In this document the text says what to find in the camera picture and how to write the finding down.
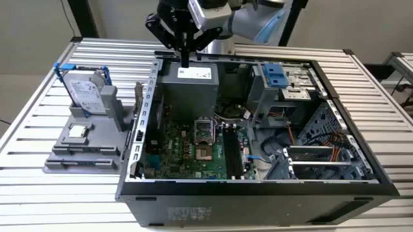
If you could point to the green motherboard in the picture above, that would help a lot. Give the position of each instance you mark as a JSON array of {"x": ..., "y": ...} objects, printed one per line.
[{"x": 173, "y": 164}]

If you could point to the black open PC case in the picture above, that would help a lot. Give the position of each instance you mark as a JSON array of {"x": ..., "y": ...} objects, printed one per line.
[{"x": 226, "y": 207}]

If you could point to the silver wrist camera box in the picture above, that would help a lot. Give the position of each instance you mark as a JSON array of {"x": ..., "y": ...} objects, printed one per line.
[{"x": 212, "y": 12}]

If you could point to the silver CPU chip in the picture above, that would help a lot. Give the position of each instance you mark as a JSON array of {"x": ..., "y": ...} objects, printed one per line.
[{"x": 77, "y": 131}]

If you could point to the neighbouring metal slat table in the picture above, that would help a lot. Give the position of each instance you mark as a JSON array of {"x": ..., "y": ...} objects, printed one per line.
[{"x": 399, "y": 58}]

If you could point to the black cooling fan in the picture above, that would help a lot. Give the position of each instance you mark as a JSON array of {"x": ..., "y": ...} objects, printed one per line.
[{"x": 230, "y": 110}]

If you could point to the grey parts rack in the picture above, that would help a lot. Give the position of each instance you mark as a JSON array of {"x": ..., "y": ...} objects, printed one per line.
[{"x": 96, "y": 137}]

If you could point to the grey power supply unit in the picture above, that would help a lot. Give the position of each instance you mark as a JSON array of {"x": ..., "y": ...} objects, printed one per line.
[{"x": 187, "y": 96}]

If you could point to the silver disk bay cage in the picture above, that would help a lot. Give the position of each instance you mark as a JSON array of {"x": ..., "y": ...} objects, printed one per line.
[{"x": 319, "y": 163}]

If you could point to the silver hard disk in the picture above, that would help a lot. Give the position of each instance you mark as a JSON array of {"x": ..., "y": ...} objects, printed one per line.
[{"x": 84, "y": 94}]

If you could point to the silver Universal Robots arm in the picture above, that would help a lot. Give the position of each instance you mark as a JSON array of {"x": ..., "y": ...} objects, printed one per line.
[{"x": 244, "y": 24}]

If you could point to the graphics card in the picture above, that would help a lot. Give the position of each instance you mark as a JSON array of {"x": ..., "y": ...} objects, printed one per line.
[{"x": 137, "y": 96}]

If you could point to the CPU socket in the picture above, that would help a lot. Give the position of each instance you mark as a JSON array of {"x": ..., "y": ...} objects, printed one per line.
[{"x": 203, "y": 152}]

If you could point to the black RAM slot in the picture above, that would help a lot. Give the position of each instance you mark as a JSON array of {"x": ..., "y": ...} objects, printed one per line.
[
  {"x": 230, "y": 149},
  {"x": 234, "y": 149},
  {"x": 226, "y": 149},
  {"x": 238, "y": 149}
]

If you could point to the black metal post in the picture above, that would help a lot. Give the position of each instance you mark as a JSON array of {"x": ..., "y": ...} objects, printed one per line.
[
  {"x": 85, "y": 19},
  {"x": 290, "y": 29}
]

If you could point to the metal locking lever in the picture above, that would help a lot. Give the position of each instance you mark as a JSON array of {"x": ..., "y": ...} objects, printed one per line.
[{"x": 214, "y": 130}]

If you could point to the blue disk carrier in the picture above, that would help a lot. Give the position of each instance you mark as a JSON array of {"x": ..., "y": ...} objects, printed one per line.
[{"x": 65, "y": 66}]

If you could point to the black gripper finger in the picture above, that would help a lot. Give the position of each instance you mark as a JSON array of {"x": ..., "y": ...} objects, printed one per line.
[
  {"x": 203, "y": 41},
  {"x": 159, "y": 33}
]

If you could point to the blue drive bay latch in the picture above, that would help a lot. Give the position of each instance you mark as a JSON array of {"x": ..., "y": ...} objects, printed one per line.
[{"x": 274, "y": 75}]

